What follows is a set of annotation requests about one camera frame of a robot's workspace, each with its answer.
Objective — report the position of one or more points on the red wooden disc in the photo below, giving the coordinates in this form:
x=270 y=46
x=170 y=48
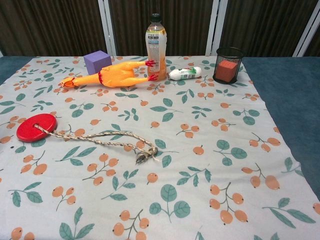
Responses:
x=30 y=130

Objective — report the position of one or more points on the floral print tablecloth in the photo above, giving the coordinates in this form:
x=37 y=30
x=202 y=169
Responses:
x=150 y=162

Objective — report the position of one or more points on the small white green bottle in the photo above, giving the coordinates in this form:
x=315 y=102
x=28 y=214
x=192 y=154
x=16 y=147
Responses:
x=185 y=73

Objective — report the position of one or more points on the yellow rubber chicken toy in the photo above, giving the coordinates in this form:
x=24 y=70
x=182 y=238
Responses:
x=112 y=75

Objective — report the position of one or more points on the orange drink plastic bottle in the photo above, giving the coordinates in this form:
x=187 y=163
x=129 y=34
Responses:
x=155 y=50

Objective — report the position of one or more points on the orange foam cube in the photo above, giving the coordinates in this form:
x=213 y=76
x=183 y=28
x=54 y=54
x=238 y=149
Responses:
x=226 y=70

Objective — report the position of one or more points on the purple foam cube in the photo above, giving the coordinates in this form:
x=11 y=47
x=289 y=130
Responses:
x=96 y=62

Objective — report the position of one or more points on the black mesh pen holder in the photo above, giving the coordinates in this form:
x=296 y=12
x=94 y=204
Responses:
x=228 y=65

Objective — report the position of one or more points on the white folding screen frame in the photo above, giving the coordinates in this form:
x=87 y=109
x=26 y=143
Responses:
x=107 y=25

